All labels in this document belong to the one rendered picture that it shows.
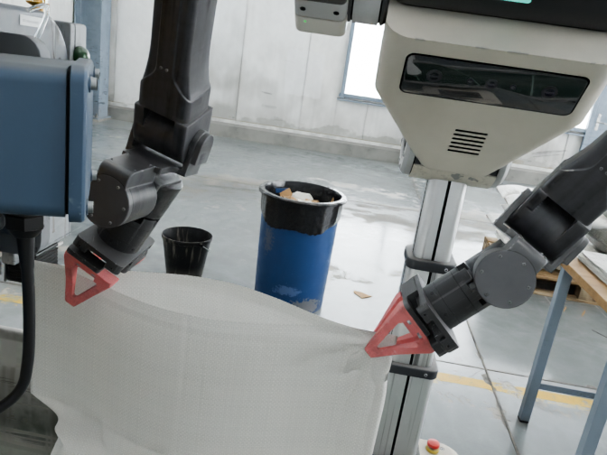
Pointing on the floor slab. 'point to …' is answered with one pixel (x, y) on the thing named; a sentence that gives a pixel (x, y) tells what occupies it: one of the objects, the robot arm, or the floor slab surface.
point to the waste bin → (296, 242)
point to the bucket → (185, 250)
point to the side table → (595, 421)
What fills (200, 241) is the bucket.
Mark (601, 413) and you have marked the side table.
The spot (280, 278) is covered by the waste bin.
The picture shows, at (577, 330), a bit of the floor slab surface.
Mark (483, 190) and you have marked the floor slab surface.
